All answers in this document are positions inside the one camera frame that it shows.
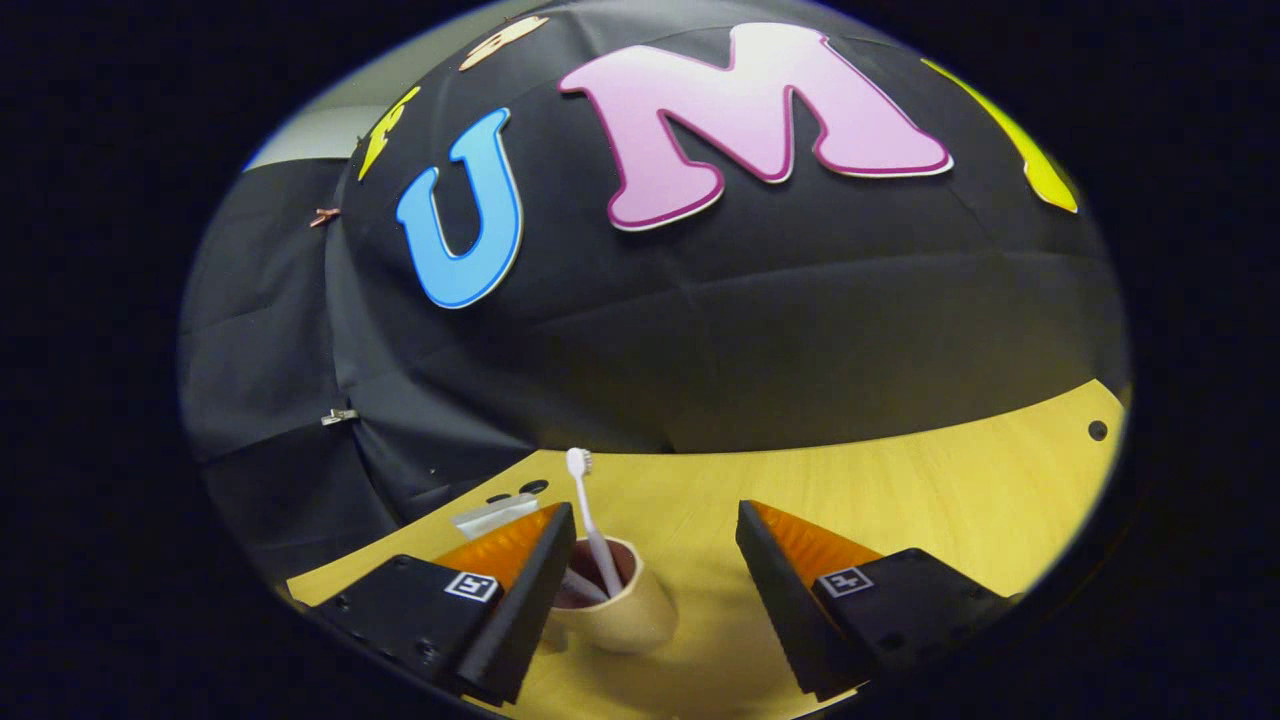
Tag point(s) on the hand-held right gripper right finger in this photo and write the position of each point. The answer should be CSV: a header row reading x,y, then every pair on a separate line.
x,y
780,600

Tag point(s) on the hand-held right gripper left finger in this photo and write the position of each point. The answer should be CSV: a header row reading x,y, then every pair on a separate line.
x,y
535,600

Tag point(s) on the white toothbrush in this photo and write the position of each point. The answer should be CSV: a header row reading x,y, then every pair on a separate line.
x,y
592,530

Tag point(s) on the white toothpaste tube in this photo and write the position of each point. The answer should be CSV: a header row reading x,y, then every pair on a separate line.
x,y
495,515

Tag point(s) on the beige cup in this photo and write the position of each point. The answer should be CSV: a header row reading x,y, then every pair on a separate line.
x,y
630,620

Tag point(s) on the wooden desktop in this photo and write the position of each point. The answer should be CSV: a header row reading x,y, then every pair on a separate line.
x,y
900,480

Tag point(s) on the silver cloth clip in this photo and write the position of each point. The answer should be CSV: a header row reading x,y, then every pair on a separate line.
x,y
340,416

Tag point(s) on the black backdrop cloth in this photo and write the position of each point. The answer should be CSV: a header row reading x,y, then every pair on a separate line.
x,y
800,330

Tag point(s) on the copper cloth clip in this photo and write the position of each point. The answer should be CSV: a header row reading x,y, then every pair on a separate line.
x,y
323,216

